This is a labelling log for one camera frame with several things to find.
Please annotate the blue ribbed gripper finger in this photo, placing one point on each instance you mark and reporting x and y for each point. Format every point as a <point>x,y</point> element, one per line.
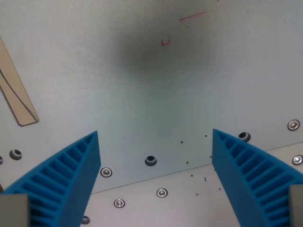
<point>71,179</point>
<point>241,175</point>

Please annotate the silver countersunk screw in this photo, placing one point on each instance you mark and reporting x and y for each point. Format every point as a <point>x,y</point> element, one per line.
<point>297,160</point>
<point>106,172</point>
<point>293,124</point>
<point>119,203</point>
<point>162,193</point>

